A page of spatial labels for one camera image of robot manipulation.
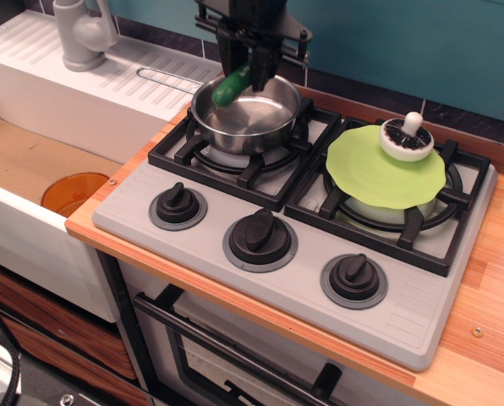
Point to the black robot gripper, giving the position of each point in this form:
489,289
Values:
266,28

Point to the green toy pickle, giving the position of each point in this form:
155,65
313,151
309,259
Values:
232,87

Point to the white toy mushroom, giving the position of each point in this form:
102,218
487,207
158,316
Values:
405,139

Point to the stainless steel pot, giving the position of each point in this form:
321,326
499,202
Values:
253,123

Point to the light green plastic plate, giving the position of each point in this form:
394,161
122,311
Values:
360,168

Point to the black left stove knob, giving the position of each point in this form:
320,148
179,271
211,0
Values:
178,208

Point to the black stove knob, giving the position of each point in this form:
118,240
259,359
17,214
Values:
178,208
354,282
260,243

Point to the black middle stove knob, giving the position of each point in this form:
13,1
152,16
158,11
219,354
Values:
260,243

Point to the black right stove knob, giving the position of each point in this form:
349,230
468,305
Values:
354,282

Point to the grey toy stove top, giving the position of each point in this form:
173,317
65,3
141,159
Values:
405,327

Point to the black left burner grate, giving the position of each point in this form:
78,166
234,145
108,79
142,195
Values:
266,179

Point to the black burner grate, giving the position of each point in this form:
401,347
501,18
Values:
266,179
435,237

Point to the grey toy faucet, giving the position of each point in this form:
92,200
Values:
84,38

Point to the white toy sink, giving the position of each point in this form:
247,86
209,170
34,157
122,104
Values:
55,122

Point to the black right burner grate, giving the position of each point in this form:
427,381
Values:
435,237

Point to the toy oven door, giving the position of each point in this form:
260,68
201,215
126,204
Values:
303,364

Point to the wooden drawer front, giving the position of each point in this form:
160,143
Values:
79,345

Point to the black oven door handle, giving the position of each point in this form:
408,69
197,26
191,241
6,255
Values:
200,349

